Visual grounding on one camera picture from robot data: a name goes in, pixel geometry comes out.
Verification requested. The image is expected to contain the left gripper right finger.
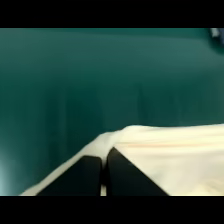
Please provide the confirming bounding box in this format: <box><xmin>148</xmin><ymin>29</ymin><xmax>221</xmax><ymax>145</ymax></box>
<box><xmin>106</xmin><ymin>146</ymin><xmax>169</xmax><ymax>197</ymax></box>

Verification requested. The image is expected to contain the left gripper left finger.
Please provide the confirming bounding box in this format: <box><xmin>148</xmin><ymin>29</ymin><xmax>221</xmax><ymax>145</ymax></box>
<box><xmin>37</xmin><ymin>155</ymin><xmax>103</xmax><ymax>197</ymax></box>

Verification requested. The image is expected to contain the white garment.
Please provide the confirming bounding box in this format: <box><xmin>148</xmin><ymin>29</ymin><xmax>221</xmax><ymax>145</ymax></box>
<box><xmin>19</xmin><ymin>123</ymin><xmax>224</xmax><ymax>197</ymax></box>

